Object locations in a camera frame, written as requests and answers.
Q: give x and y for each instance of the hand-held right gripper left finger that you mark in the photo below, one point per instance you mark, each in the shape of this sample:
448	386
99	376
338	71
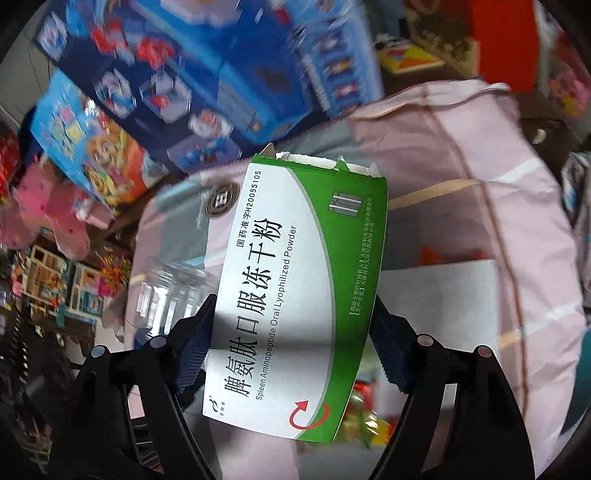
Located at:
194	344

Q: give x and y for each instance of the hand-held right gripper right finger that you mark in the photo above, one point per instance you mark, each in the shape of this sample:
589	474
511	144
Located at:
392	353

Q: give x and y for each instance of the green and white medicine box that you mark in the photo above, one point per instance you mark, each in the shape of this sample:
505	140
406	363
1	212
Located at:
277	300

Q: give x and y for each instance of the clear plastic bottle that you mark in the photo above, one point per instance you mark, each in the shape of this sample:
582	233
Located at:
171	290

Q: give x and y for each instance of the white flat paper box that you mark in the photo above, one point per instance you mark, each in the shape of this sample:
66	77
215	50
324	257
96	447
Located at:
438	314

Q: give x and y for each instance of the colourful toy set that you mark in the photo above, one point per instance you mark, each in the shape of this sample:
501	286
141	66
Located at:
55	281

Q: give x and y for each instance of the pink plaid bedsheet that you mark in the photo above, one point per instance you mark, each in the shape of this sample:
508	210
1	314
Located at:
461	184

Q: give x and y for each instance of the pink dotted toy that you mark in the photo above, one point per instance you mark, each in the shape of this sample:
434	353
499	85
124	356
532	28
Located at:
46	207

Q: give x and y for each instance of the light blue cartoon toy box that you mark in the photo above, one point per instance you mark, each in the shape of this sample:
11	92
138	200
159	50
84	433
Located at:
92	152

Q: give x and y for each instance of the dark blue toy box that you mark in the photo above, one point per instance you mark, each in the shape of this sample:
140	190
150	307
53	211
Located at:
138	92

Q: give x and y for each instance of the orange wooden puzzle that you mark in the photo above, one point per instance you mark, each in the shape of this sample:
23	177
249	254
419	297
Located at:
408	60

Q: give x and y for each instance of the red box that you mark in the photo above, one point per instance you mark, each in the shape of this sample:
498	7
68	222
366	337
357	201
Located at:
508	41

